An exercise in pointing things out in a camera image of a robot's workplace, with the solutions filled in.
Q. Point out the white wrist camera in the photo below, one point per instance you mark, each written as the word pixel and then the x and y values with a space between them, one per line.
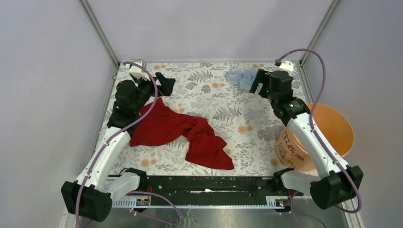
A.
pixel 137 72
pixel 284 65

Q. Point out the orange plastic trash bin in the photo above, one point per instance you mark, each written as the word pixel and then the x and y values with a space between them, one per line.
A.
pixel 333 125

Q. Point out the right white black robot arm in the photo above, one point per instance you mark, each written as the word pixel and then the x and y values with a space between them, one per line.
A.
pixel 337 181

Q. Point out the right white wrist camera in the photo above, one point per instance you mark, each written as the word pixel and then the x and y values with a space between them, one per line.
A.
pixel 284 65

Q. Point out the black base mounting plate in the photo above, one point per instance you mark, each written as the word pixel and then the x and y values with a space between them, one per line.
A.
pixel 212 190

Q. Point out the aluminium frame post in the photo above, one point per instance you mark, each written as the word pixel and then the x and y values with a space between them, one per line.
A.
pixel 325 20
pixel 99 31

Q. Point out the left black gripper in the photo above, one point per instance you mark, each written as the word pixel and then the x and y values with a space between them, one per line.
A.
pixel 167 83

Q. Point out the floral patterned table mat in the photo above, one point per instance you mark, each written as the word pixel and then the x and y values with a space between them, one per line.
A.
pixel 243 120

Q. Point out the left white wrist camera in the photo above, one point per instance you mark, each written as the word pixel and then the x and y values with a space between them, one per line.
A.
pixel 137 72

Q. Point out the right aluminium frame post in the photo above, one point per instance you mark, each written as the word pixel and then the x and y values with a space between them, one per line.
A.
pixel 325 20

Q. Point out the left aluminium frame post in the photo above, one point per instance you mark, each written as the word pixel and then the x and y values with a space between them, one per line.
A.
pixel 99 31

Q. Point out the red cloth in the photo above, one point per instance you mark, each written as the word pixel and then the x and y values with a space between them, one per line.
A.
pixel 163 125

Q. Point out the light blue plastic trash bag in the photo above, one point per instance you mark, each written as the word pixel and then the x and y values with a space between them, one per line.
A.
pixel 242 79

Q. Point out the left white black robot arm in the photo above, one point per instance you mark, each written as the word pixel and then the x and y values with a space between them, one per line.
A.
pixel 90 196

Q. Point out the silver slotted cable duct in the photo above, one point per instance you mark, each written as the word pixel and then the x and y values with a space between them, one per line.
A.
pixel 145 203

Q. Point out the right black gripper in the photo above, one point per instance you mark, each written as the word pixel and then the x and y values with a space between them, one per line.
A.
pixel 262 77

